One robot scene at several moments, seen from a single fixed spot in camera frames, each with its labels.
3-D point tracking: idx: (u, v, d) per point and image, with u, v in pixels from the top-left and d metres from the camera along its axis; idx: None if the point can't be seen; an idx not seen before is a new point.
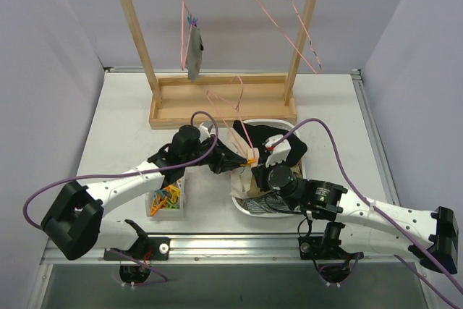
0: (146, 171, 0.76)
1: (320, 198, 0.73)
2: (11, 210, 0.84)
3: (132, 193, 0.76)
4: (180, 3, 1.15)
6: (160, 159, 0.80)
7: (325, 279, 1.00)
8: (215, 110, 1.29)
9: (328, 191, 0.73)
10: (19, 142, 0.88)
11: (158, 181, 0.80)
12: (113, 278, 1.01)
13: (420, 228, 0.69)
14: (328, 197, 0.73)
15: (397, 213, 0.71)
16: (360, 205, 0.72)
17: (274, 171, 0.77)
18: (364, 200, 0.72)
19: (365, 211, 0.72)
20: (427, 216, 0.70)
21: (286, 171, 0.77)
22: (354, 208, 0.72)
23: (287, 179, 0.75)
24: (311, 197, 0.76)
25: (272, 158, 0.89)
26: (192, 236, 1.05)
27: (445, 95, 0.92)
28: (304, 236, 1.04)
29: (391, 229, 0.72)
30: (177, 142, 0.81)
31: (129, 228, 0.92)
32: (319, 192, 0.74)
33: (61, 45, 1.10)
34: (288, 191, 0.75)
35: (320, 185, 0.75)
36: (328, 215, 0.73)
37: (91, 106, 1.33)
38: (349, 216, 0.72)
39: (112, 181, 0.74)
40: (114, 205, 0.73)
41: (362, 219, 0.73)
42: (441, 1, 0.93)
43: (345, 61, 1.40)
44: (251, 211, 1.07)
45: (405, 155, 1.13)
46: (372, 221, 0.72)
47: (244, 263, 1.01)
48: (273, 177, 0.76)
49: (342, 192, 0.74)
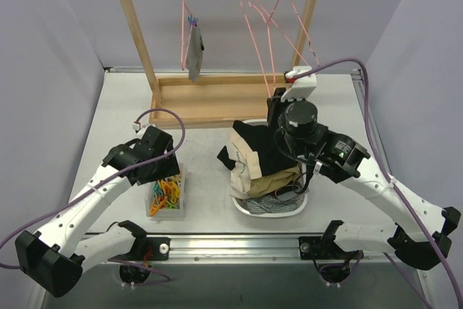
0: (101, 185, 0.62)
1: (340, 153, 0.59)
2: (10, 210, 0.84)
3: (95, 214, 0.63)
4: (180, 3, 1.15)
6: (119, 154, 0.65)
7: (325, 279, 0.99)
8: (215, 110, 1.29)
9: (349, 150, 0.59)
10: (19, 142, 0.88)
11: (121, 189, 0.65)
12: (114, 278, 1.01)
13: (428, 221, 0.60)
14: (348, 155, 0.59)
15: (411, 199, 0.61)
16: (379, 176, 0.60)
17: (295, 106, 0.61)
18: (385, 172, 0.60)
19: (382, 185, 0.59)
20: (438, 213, 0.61)
21: (307, 108, 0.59)
22: (371, 177, 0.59)
23: (309, 117, 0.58)
24: (327, 150, 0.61)
25: (291, 92, 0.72)
26: (192, 236, 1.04)
27: (445, 95, 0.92)
28: (304, 236, 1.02)
29: (394, 213, 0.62)
30: (152, 132, 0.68)
31: (123, 233, 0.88)
32: (339, 147, 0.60)
33: (61, 45, 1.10)
34: (303, 132, 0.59)
35: (343, 140, 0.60)
36: (342, 175, 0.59)
37: (91, 105, 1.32)
38: (362, 185, 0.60)
39: (66, 213, 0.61)
40: (82, 234, 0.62)
41: (372, 192, 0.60)
42: (440, 1, 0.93)
43: (345, 61, 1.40)
44: (251, 211, 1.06)
45: (405, 155, 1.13)
46: (381, 198, 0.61)
47: (244, 263, 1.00)
48: (291, 113, 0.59)
49: (364, 156, 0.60)
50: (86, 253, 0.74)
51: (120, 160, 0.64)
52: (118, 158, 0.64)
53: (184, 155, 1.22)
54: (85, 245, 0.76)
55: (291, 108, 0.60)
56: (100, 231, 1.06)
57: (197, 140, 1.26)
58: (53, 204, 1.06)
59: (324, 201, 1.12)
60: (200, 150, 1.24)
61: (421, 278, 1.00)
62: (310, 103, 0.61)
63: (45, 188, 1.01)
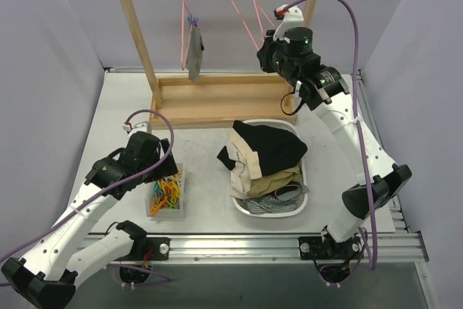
0: (83, 207, 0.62)
1: (322, 80, 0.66)
2: (10, 210, 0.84)
3: (80, 236, 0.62)
4: (180, 3, 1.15)
6: (100, 170, 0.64)
7: (325, 279, 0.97)
8: (215, 110, 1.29)
9: (331, 80, 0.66)
10: (19, 142, 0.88)
11: (104, 209, 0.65)
12: (114, 278, 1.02)
13: (375, 164, 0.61)
14: (327, 84, 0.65)
15: (370, 142, 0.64)
16: (347, 112, 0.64)
17: (294, 28, 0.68)
18: (355, 109, 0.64)
19: (346, 119, 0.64)
20: (389, 163, 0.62)
21: (304, 31, 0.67)
22: (340, 108, 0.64)
23: (303, 37, 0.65)
24: (312, 77, 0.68)
25: (282, 27, 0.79)
26: (189, 236, 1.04)
27: (445, 94, 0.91)
28: (304, 236, 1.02)
29: (349, 150, 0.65)
30: (134, 142, 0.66)
31: (121, 236, 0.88)
32: (323, 76, 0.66)
33: (61, 45, 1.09)
34: (296, 50, 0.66)
35: (331, 72, 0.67)
36: (315, 100, 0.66)
37: (91, 105, 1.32)
38: (328, 113, 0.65)
39: (50, 237, 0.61)
40: (69, 257, 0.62)
41: (336, 124, 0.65)
42: (440, 1, 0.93)
43: (345, 61, 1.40)
44: (251, 211, 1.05)
45: (404, 155, 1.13)
46: (343, 133, 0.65)
47: (244, 263, 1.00)
48: (289, 32, 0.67)
49: (342, 91, 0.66)
50: (79, 268, 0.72)
51: (102, 176, 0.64)
52: (100, 175, 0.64)
53: (184, 155, 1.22)
54: (78, 259, 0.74)
55: (291, 30, 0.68)
56: (100, 231, 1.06)
57: (197, 140, 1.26)
58: (53, 204, 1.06)
59: (324, 201, 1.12)
60: (200, 150, 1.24)
61: (421, 278, 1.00)
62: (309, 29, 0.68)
63: (45, 188, 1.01)
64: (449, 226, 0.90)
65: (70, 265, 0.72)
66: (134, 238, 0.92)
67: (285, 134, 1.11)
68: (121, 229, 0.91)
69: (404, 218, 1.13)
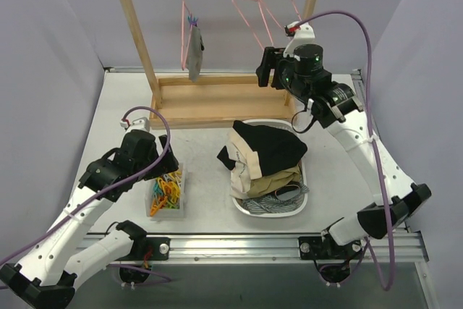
0: (77, 211, 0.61)
1: (334, 98, 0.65)
2: (9, 210, 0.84)
3: (76, 239, 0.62)
4: (180, 3, 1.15)
6: (95, 172, 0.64)
7: (325, 279, 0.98)
8: (215, 110, 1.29)
9: (344, 98, 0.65)
10: (19, 142, 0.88)
11: (100, 211, 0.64)
12: (114, 278, 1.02)
13: (393, 184, 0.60)
14: (341, 102, 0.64)
15: (386, 161, 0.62)
16: (362, 129, 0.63)
17: (305, 45, 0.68)
18: (370, 127, 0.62)
19: (362, 137, 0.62)
20: (407, 183, 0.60)
21: (315, 48, 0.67)
22: (354, 127, 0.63)
23: (314, 55, 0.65)
24: (325, 94, 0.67)
25: (292, 44, 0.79)
26: (190, 236, 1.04)
27: (445, 94, 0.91)
28: (304, 236, 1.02)
29: (366, 171, 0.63)
30: (129, 142, 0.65)
31: (120, 237, 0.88)
32: (336, 93, 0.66)
33: (61, 44, 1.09)
34: (307, 67, 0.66)
35: (344, 90, 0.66)
36: (329, 119, 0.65)
37: (91, 105, 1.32)
38: (342, 131, 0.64)
39: (45, 243, 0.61)
40: (66, 261, 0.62)
41: (351, 142, 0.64)
42: (440, 1, 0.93)
43: (345, 61, 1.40)
44: (251, 211, 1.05)
45: (405, 155, 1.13)
46: (357, 151, 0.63)
47: (244, 262, 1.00)
48: (299, 49, 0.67)
49: (356, 108, 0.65)
50: (79, 270, 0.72)
51: (96, 179, 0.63)
52: (95, 178, 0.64)
53: (184, 155, 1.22)
54: (77, 260, 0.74)
55: (300, 46, 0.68)
56: (100, 231, 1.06)
57: (197, 140, 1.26)
58: (53, 205, 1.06)
59: (324, 201, 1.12)
60: (200, 150, 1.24)
61: (421, 278, 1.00)
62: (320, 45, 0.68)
63: (45, 189, 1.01)
64: (450, 226, 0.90)
65: (69, 268, 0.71)
66: (134, 238, 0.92)
67: (285, 134, 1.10)
68: (121, 230, 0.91)
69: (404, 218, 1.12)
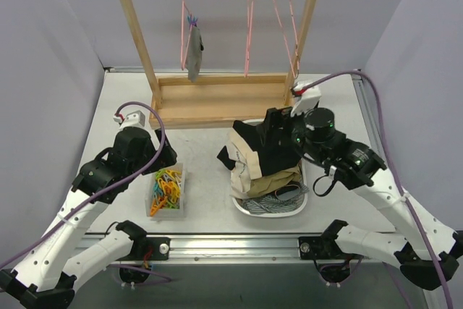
0: (70, 217, 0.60)
1: (357, 161, 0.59)
2: (9, 210, 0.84)
3: (71, 244, 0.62)
4: (180, 3, 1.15)
6: (87, 174, 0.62)
7: (325, 279, 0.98)
8: (214, 110, 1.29)
9: (366, 158, 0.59)
10: (19, 142, 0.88)
11: (95, 215, 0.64)
12: (114, 278, 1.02)
13: (436, 240, 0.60)
14: (363, 164, 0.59)
15: (422, 216, 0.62)
16: (392, 189, 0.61)
17: (312, 111, 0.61)
18: (400, 186, 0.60)
19: (394, 197, 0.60)
20: (448, 234, 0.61)
21: (325, 113, 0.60)
22: (385, 187, 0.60)
23: (327, 121, 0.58)
24: (343, 158, 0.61)
25: (300, 105, 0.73)
26: (191, 236, 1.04)
27: (445, 94, 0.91)
28: (304, 236, 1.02)
29: (404, 229, 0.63)
30: (121, 142, 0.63)
31: (119, 237, 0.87)
32: (356, 155, 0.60)
33: (61, 45, 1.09)
34: (320, 137, 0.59)
35: (360, 149, 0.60)
36: (355, 183, 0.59)
37: (91, 106, 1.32)
38: (373, 194, 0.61)
39: (40, 248, 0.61)
40: (63, 265, 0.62)
41: (384, 203, 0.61)
42: (440, 1, 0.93)
43: (345, 61, 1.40)
44: (251, 211, 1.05)
45: (405, 155, 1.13)
46: (392, 211, 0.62)
47: (244, 262, 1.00)
48: (308, 117, 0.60)
49: (380, 167, 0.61)
50: (78, 271, 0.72)
51: (90, 181, 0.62)
52: (88, 181, 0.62)
53: (184, 155, 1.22)
54: (77, 263, 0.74)
55: (309, 113, 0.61)
56: (100, 231, 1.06)
57: (197, 140, 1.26)
58: (53, 205, 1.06)
59: (324, 200, 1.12)
60: (200, 150, 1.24)
61: None
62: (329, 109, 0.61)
63: (45, 189, 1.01)
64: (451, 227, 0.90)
65: (69, 269, 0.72)
66: (134, 238, 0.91)
67: None
68: (121, 231, 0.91)
69: None
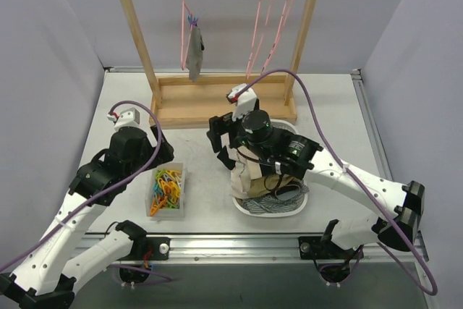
0: (69, 219, 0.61)
1: (294, 151, 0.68)
2: (9, 210, 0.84)
3: (69, 247, 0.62)
4: (180, 3, 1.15)
6: (85, 178, 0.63)
7: (325, 278, 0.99)
8: (214, 110, 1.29)
9: (302, 146, 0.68)
10: (19, 142, 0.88)
11: (92, 217, 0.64)
12: (114, 278, 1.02)
13: (388, 198, 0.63)
14: (300, 153, 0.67)
15: (369, 179, 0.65)
16: (333, 165, 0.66)
17: (250, 114, 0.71)
18: (338, 160, 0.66)
19: (336, 172, 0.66)
20: (398, 189, 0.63)
21: (260, 116, 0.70)
22: (324, 166, 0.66)
23: (262, 124, 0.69)
24: (284, 150, 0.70)
25: (238, 109, 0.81)
26: (191, 236, 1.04)
27: (445, 94, 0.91)
28: (304, 236, 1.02)
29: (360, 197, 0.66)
30: (117, 144, 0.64)
31: (119, 238, 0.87)
32: (293, 146, 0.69)
33: (60, 44, 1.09)
34: (260, 137, 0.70)
35: (295, 140, 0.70)
36: (299, 171, 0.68)
37: (91, 105, 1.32)
38: (317, 175, 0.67)
39: (38, 252, 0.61)
40: (61, 268, 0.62)
41: (331, 180, 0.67)
42: (440, 1, 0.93)
43: (345, 61, 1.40)
44: (251, 211, 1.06)
45: (405, 155, 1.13)
46: (340, 185, 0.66)
47: (244, 262, 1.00)
48: (246, 120, 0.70)
49: (316, 150, 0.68)
50: (78, 273, 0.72)
51: (87, 184, 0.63)
52: (85, 183, 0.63)
53: (184, 155, 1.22)
54: (76, 264, 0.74)
55: (246, 117, 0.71)
56: (100, 231, 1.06)
57: (197, 140, 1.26)
58: (52, 205, 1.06)
59: (324, 201, 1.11)
60: (200, 150, 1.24)
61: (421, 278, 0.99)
62: (263, 111, 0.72)
63: (45, 189, 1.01)
64: (448, 227, 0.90)
65: (69, 271, 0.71)
66: (135, 237, 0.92)
67: None
68: (120, 231, 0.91)
69: None
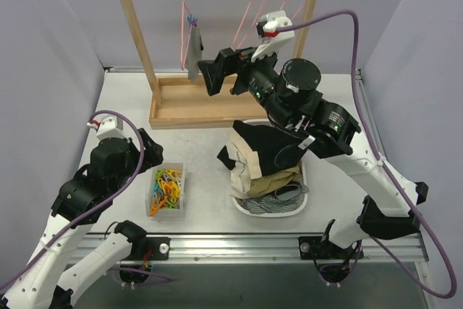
0: (52, 243, 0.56)
1: (335, 127, 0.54)
2: (9, 211, 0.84)
3: (58, 268, 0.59)
4: (180, 3, 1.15)
6: (66, 200, 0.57)
7: (325, 279, 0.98)
8: (214, 110, 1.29)
9: (342, 121, 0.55)
10: (19, 142, 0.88)
11: (79, 236, 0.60)
12: (115, 278, 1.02)
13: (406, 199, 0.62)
14: (341, 130, 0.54)
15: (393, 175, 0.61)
16: (368, 154, 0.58)
17: (294, 68, 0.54)
18: (375, 150, 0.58)
19: (372, 163, 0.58)
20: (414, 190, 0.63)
21: (309, 72, 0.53)
22: (362, 153, 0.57)
23: (312, 84, 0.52)
24: (319, 122, 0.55)
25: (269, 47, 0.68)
26: (186, 236, 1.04)
27: (445, 94, 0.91)
28: (304, 236, 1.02)
29: (378, 192, 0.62)
30: (98, 161, 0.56)
31: (116, 244, 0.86)
32: (333, 119, 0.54)
33: (60, 44, 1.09)
34: (299, 99, 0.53)
35: (336, 111, 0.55)
36: (334, 150, 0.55)
37: (90, 105, 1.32)
38: (351, 162, 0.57)
39: (27, 274, 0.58)
40: (52, 286, 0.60)
41: (361, 170, 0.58)
42: (440, 1, 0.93)
43: (344, 61, 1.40)
44: (251, 211, 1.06)
45: (405, 155, 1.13)
46: (368, 176, 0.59)
47: (244, 262, 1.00)
48: (291, 76, 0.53)
49: (354, 131, 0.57)
50: (74, 285, 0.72)
51: (71, 205, 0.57)
52: (68, 205, 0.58)
53: (184, 155, 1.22)
54: (73, 274, 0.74)
55: (287, 66, 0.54)
56: (100, 231, 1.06)
57: (197, 140, 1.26)
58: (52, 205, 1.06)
59: (323, 201, 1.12)
60: (200, 150, 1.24)
61: (421, 278, 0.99)
62: (308, 62, 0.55)
63: (45, 189, 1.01)
64: (448, 227, 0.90)
65: (66, 282, 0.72)
66: (134, 237, 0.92)
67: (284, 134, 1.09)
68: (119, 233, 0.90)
69: None
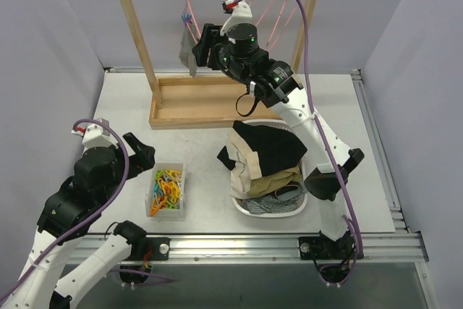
0: (39, 260, 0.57)
1: (275, 78, 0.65)
2: (9, 211, 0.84)
3: (48, 283, 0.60)
4: (181, 3, 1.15)
6: (51, 216, 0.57)
7: (325, 280, 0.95)
8: (214, 110, 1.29)
9: (285, 76, 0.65)
10: (18, 143, 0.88)
11: (66, 250, 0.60)
12: (113, 278, 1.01)
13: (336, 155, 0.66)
14: (281, 82, 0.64)
15: (328, 133, 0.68)
16: (304, 108, 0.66)
17: (238, 27, 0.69)
18: (311, 105, 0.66)
19: (305, 116, 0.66)
20: (346, 152, 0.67)
21: (249, 30, 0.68)
22: (297, 106, 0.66)
23: (247, 37, 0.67)
24: (265, 74, 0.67)
25: (231, 21, 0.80)
26: (184, 236, 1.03)
27: (445, 94, 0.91)
28: (304, 236, 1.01)
29: (312, 146, 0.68)
30: (82, 174, 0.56)
31: (116, 246, 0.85)
32: (276, 72, 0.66)
33: (59, 44, 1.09)
34: (241, 50, 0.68)
35: (281, 67, 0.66)
36: (273, 98, 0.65)
37: (90, 105, 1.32)
38: (287, 111, 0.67)
39: (18, 290, 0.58)
40: (45, 299, 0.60)
41: (296, 121, 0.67)
42: (440, 1, 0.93)
43: (345, 61, 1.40)
44: (251, 211, 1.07)
45: (405, 155, 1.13)
46: (302, 128, 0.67)
47: (244, 263, 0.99)
48: (234, 32, 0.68)
49: (296, 87, 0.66)
50: (73, 292, 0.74)
51: (57, 221, 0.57)
52: (53, 220, 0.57)
53: (184, 155, 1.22)
54: (72, 281, 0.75)
55: (234, 28, 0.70)
56: (100, 231, 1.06)
57: (197, 140, 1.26)
58: None
59: None
60: (200, 150, 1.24)
61: (421, 278, 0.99)
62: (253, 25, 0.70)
63: (45, 189, 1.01)
64: (448, 228, 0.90)
65: (65, 289, 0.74)
66: (134, 238, 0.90)
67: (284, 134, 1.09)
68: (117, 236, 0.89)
69: (404, 218, 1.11)
